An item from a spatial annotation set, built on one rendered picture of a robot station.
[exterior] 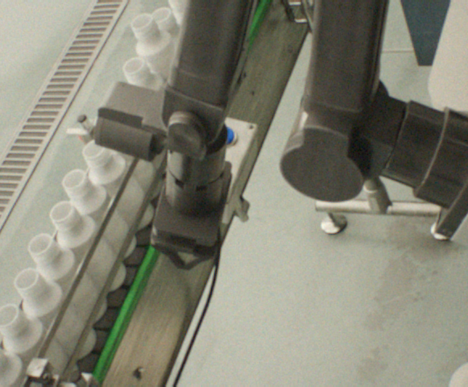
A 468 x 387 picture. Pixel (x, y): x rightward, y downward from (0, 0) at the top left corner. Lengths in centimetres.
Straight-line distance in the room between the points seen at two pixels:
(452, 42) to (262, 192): 191
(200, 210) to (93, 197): 46
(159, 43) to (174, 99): 72
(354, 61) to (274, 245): 203
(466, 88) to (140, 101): 33
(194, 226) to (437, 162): 29
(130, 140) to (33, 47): 300
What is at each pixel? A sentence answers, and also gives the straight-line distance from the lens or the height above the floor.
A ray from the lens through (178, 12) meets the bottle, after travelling 172.
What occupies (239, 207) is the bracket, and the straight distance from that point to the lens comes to 169.
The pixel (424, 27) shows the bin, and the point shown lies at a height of 83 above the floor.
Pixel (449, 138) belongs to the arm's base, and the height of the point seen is 147.
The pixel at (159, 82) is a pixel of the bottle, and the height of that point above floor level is 112.
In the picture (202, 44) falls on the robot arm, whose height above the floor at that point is 159.
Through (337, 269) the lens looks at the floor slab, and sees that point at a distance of 272.
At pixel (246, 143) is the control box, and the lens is 149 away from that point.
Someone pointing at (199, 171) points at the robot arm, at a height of 143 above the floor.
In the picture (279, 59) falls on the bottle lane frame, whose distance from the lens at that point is 195.
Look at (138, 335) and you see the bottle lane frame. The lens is 154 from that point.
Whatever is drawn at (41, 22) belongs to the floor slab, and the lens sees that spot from 409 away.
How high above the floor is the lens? 210
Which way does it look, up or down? 44 degrees down
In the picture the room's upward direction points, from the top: 27 degrees counter-clockwise
